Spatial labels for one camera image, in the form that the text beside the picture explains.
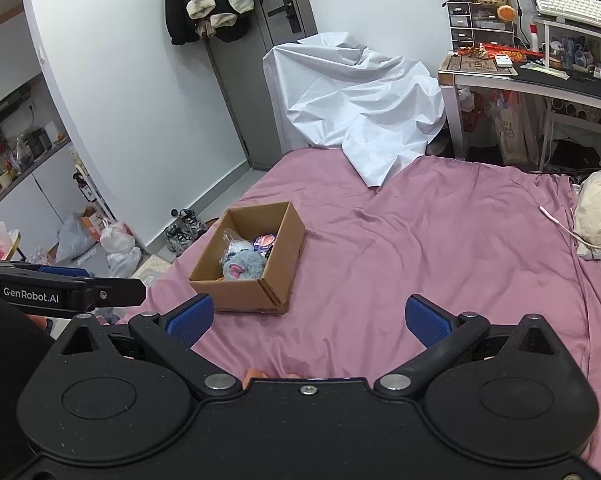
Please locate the person's left hand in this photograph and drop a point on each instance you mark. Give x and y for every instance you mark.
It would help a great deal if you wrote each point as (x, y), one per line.
(43, 323)

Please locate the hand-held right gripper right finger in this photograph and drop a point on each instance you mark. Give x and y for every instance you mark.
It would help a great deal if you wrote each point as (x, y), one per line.
(428, 325)

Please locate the plastic white plush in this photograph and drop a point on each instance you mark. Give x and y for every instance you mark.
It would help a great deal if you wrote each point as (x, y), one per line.
(229, 240)

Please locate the cluttered wall shelf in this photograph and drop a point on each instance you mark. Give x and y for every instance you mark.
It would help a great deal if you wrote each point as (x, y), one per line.
(20, 150)

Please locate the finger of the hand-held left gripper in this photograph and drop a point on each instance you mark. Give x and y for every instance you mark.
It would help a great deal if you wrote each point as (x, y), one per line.
(120, 291)
(65, 271)

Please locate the purple patterned plush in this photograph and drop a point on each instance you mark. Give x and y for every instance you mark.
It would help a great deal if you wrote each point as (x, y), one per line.
(264, 244)

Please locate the grey drawer organizer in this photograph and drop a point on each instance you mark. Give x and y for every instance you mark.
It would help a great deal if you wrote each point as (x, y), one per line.
(468, 25)

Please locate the beige tote bag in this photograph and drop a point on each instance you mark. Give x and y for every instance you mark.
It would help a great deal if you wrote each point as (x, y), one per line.
(512, 130)

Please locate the pink bed sheet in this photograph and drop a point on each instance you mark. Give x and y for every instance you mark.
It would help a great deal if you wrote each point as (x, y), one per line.
(455, 260)

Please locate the white cover sheet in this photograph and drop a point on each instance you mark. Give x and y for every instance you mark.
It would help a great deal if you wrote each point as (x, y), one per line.
(350, 95)

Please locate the white keyboard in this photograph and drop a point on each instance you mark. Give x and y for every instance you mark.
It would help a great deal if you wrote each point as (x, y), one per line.
(575, 5)

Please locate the grey sneaker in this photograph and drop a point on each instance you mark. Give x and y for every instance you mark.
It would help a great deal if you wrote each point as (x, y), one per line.
(176, 239)
(194, 222)

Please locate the brown cardboard box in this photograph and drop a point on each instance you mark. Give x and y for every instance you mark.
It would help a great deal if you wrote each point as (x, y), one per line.
(280, 260)

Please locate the grey door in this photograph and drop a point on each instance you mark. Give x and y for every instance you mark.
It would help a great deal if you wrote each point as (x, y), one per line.
(260, 85)

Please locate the red hanging bag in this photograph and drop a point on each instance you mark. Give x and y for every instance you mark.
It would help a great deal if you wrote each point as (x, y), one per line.
(473, 110)

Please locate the white desk riser shelf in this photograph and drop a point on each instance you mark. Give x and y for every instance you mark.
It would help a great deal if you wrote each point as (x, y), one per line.
(575, 27)

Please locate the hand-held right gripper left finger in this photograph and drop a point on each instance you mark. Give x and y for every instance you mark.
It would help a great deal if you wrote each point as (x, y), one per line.
(190, 317)

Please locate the red snack packet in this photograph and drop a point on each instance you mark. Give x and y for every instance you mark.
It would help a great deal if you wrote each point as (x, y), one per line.
(510, 51)

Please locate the grey plush mouse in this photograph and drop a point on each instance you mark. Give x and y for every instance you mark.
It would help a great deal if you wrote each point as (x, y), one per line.
(245, 265)

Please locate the black and cream hanging jacket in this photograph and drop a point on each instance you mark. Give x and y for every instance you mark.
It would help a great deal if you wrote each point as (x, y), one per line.
(190, 0)

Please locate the white desk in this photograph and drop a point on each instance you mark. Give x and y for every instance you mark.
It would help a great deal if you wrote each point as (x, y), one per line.
(540, 80)

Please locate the cream pillow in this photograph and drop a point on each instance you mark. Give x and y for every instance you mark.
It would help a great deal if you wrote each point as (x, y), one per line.
(600, 215)

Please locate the grey plastic bag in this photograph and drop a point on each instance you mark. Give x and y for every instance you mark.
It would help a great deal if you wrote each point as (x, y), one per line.
(75, 240)

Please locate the white bottle red cap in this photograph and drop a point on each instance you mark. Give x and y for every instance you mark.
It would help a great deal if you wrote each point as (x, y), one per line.
(534, 40)

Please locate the orange plush ball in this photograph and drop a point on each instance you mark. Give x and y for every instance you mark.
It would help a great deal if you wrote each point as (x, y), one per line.
(506, 13)

